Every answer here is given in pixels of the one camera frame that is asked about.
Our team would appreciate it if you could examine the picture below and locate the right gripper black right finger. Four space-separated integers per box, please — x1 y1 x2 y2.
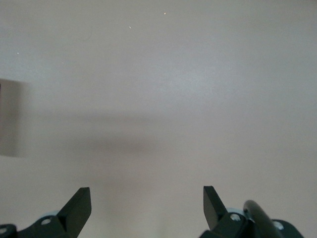
199 185 255 238

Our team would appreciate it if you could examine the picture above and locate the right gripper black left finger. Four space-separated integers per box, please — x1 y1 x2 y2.
18 187 92 238

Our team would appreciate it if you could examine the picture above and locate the brown table mat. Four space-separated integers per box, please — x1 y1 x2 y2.
0 0 317 238

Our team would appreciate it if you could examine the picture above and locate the thick black wrist camera cable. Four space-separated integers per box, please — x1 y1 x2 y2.
243 200 282 238

